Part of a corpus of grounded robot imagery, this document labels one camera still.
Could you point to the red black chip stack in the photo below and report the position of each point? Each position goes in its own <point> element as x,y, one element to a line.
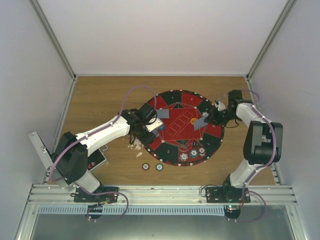
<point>145,166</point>

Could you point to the slotted grey cable duct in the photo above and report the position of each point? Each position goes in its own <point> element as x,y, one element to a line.
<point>165,210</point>

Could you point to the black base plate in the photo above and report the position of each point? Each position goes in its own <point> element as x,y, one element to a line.
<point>218,194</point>
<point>103,195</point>

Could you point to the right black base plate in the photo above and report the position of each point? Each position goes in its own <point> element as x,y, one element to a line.
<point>218,194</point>

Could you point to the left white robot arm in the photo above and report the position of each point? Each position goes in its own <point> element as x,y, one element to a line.
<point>70,158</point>

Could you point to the red chips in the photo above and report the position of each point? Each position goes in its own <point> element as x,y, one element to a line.
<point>201,151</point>

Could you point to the dealt blue playing card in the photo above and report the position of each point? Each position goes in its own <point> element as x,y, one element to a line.
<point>199,123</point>

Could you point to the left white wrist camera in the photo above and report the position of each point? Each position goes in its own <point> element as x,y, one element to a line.
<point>154,124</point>

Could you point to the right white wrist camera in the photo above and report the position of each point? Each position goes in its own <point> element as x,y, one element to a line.
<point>220,106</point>

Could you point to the white plastic wrap scraps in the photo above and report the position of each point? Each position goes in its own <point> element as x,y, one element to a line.
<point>135,146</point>

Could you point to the round red black poker mat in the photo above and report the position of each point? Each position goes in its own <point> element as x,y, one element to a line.
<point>183,105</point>

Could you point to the teal blue chip stack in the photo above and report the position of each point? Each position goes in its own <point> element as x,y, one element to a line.
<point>159,167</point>

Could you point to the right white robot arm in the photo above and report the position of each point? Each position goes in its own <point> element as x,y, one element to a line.
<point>262,145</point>

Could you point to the orange big blind button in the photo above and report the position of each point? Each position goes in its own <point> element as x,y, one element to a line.
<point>193,120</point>

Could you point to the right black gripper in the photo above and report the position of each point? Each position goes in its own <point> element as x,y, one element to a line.
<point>212,118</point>

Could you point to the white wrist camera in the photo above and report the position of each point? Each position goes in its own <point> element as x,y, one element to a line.
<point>154,124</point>
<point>220,106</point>

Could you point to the teal chips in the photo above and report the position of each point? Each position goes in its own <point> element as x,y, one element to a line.
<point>193,153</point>

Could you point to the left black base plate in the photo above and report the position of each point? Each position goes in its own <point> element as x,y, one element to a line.
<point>103,195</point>

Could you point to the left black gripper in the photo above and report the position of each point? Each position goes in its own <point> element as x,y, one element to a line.
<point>147,140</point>

